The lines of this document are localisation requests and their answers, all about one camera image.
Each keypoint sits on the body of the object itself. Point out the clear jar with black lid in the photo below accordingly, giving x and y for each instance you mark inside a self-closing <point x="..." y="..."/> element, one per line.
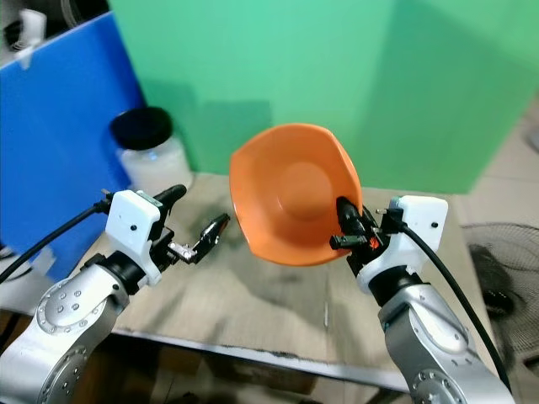
<point x="152" y="160"/>

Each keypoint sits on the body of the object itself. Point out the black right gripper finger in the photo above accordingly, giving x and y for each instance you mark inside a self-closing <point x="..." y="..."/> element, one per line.
<point x="349" y="215"/>

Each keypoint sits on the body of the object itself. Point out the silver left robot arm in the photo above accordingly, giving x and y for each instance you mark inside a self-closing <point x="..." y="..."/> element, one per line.
<point x="59" y="328"/>

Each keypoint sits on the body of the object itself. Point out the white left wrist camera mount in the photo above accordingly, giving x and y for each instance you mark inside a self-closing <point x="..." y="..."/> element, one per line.
<point x="132" y="223"/>

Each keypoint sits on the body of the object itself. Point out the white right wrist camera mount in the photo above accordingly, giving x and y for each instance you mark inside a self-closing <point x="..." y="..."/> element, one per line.
<point x="425" y="223"/>

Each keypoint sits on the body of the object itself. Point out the black floor fan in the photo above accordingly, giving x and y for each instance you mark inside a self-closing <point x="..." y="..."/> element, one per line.
<point x="505" y="269"/>

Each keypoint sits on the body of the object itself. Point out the orange plastic bowl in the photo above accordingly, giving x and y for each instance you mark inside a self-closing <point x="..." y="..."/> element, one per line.
<point x="290" y="194"/>

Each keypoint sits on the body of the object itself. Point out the blue plastic board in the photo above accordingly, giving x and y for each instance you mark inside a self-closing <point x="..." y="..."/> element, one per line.
<point x="63" y="143"/>

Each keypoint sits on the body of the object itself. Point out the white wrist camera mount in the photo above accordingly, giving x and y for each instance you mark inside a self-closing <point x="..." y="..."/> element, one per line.
<point x="425" y="223"/>
<point x="132" y="223"/>

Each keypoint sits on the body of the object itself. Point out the black round background item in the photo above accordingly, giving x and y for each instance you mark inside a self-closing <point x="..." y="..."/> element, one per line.
<point x="13" y="34"/>

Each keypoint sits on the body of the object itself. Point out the white background device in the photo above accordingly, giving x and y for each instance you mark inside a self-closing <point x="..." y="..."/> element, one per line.
<point x="32" y="27"/>

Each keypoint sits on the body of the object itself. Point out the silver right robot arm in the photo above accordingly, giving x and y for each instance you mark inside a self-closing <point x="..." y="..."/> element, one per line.
<point x="429" y="345"/>

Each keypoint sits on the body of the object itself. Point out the green backdrop board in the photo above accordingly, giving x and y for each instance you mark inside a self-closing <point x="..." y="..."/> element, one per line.
<point x="303" y="67"/>

